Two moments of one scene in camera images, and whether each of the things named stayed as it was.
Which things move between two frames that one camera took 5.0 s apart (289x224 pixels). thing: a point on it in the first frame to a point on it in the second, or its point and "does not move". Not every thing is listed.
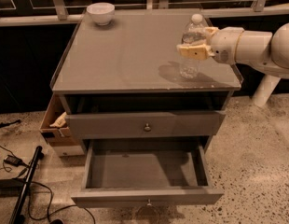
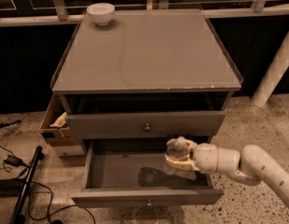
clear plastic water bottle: (194, 33) to (177, 147)
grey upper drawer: (145, 125) does not move
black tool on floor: (3, 124) does not move
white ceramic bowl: (102, 12) does not move
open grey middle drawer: (144, 172) does not move
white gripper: (225, 45) to (205, 158)
